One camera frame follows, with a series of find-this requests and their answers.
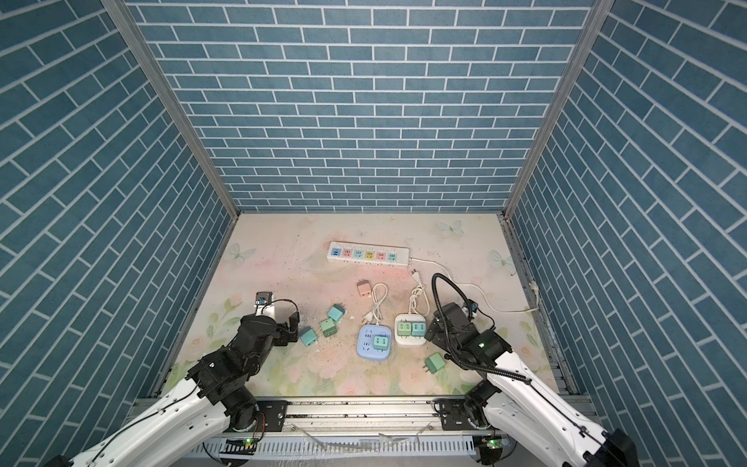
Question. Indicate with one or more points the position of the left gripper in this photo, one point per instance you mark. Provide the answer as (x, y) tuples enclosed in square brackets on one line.
[(282, 328)]

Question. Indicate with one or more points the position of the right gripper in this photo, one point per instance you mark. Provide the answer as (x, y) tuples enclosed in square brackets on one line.
[(436, 331)]

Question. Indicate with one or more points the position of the green USB charger plug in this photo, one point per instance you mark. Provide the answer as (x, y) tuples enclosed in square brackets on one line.
[(434, 363), (404, 328), (328, 327)]

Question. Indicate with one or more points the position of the blue square power socket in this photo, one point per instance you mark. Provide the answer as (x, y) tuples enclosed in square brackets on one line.
[(365, 342)]

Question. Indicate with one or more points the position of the long white power strip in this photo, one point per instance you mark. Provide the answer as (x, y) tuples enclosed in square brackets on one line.
[(369, 254)]

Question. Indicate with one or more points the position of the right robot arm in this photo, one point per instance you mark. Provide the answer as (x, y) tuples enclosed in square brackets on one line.
[(511, 397)]

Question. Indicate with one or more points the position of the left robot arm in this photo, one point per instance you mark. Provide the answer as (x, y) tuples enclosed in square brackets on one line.
[(211, 399)]

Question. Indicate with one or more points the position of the white square power socket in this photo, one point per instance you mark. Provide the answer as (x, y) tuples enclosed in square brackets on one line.
[(409, 342)]

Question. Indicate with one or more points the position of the pink USB charger plug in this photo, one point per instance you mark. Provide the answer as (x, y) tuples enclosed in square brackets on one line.
[(365, 288)]

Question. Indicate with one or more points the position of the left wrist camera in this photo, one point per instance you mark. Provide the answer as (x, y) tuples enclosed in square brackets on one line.
[(264, 305)]

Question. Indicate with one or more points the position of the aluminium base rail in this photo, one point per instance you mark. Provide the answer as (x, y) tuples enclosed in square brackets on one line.
[(327, 426)]

